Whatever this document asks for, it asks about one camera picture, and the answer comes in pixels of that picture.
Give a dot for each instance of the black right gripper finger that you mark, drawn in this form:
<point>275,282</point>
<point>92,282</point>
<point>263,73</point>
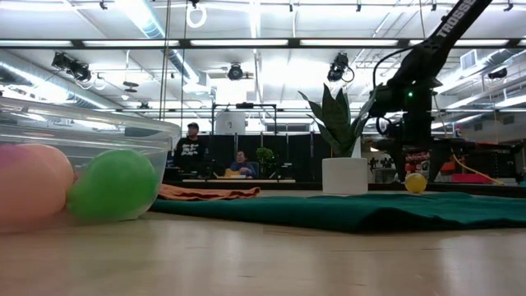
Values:
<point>439,162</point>
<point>400,164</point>

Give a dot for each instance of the yellow toy lemon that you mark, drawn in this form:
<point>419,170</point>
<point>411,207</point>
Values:
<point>416,183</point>

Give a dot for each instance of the green toy lime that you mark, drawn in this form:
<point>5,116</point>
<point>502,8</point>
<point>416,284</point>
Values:
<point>113,185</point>

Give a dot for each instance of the pink toy peach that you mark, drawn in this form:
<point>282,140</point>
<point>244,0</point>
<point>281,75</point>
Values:
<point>29,185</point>

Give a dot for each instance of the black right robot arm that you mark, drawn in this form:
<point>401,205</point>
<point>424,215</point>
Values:
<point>427,53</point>

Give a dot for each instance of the clear plastic tupperware container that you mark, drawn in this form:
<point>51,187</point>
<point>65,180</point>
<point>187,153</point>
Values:
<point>102,131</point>

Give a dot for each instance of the shelving with red bins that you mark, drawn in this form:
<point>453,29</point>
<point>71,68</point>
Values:
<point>489,162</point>

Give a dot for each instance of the teal cloth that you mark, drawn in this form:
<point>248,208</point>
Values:
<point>349,211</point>

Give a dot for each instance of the green snake plant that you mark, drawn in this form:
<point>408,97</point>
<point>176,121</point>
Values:
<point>337,123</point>

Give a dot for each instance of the black partition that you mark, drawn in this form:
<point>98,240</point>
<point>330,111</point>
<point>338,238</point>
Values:
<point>300,156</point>

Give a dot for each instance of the small green background plant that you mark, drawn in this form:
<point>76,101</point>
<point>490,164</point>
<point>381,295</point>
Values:
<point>265,157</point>

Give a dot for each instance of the seated person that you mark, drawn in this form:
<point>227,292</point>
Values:
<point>242,165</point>

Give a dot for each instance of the black metal stand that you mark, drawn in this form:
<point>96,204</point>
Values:
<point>246,106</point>

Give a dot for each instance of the white box on stand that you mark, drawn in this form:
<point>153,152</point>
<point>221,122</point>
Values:
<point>230,123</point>

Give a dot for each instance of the round black ceiling lamp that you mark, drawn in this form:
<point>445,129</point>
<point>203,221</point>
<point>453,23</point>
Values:
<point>235,72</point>

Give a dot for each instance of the orange cloth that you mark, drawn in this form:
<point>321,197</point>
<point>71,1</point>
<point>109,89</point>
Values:
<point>205,193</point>

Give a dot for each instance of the standing person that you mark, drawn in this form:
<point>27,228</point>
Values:
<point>190,150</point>

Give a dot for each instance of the black overhead rig camera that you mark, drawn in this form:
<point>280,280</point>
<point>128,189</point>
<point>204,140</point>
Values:
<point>339,66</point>

